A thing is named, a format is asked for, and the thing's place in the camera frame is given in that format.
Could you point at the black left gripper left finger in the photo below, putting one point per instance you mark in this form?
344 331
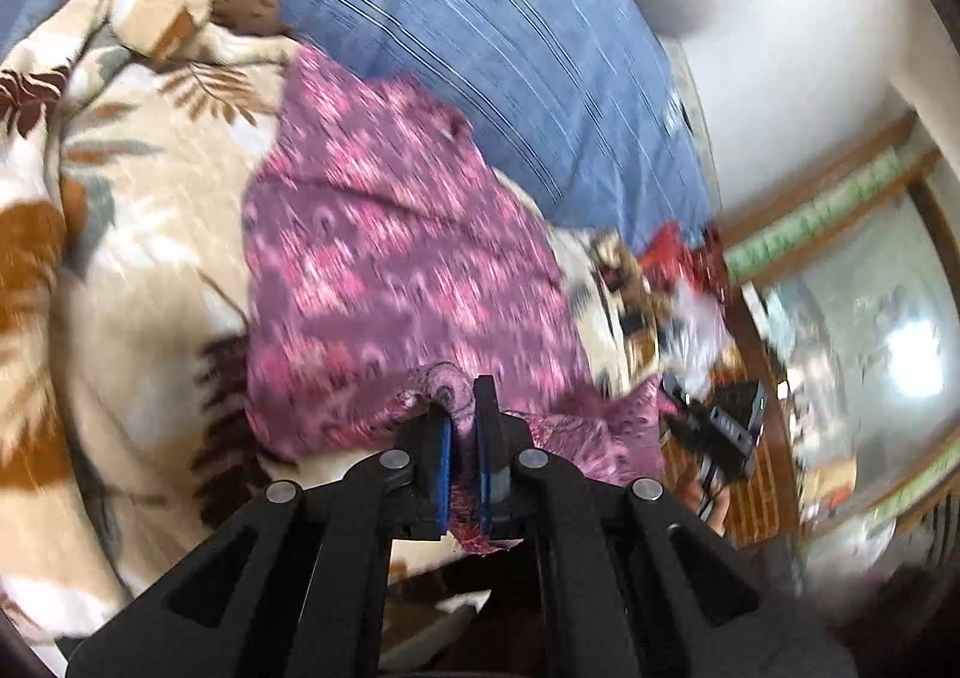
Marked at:
294 584

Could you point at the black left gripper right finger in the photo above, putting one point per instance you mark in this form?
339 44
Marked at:
610 581

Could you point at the pink floral small garment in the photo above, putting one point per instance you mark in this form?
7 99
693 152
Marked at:
390 268

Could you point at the person's right hand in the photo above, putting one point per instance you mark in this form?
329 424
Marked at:
710 506

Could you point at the red patterned cloth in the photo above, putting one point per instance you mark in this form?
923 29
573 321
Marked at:
668 259

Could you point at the blue plaid pillow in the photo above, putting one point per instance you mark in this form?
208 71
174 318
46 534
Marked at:
574 99

